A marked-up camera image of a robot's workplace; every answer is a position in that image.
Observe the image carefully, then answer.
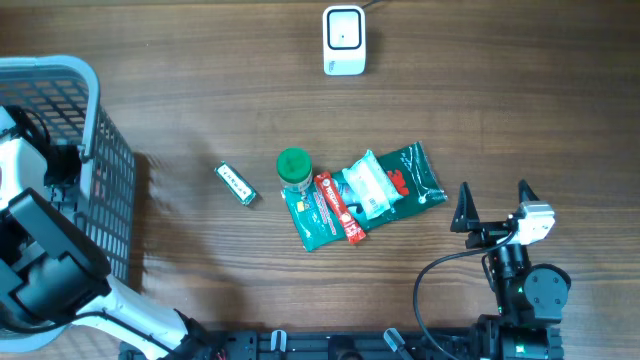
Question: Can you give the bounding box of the white barcode scanner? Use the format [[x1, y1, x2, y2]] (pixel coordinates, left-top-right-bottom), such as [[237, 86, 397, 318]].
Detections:
[[322, 5, 367, 76]]

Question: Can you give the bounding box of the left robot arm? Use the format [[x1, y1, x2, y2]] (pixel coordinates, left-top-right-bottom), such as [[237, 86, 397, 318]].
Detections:
[[1, 105, 214, 359]]

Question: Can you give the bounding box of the red coffee stick sachet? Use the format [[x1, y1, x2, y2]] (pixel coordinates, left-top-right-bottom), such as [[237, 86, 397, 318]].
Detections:
[[314, 172, 366, 245]]

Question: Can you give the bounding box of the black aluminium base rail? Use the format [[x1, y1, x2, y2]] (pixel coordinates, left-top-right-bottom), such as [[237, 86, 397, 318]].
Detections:
[[119, 327, 481, 360]]

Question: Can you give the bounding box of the green lid jar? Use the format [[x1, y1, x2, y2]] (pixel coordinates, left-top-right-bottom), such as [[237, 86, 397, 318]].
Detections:
[[276, 147, 313, 193]]

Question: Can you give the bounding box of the green 3M gloves packet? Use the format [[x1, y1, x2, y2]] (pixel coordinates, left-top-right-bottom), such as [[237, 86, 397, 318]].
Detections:
[[281, 142, 447, 252]]

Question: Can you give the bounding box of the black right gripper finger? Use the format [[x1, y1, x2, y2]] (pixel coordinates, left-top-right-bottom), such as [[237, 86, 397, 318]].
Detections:
[[450, 182, 480, 233], [518, 179, 539, 203]]

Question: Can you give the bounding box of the grey plastic shopping basket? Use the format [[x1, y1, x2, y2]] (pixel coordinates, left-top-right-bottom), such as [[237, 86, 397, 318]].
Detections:
[[0, 54, 137, 354]]

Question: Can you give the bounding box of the clear wet wipes packet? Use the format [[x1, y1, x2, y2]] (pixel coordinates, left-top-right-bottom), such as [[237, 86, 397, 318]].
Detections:
[[342, 150, 403, 220]]

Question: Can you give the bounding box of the small green white box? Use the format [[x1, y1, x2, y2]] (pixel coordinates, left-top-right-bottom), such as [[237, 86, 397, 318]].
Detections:
[[215, 161, 257, 206]]

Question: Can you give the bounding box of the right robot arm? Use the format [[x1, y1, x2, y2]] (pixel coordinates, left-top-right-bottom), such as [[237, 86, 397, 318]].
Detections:
[[450, 180, 571, 359]]

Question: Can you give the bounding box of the black right camera cable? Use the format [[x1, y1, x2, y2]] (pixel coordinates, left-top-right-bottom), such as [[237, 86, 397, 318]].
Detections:
[[412, 229, 519, 360]]

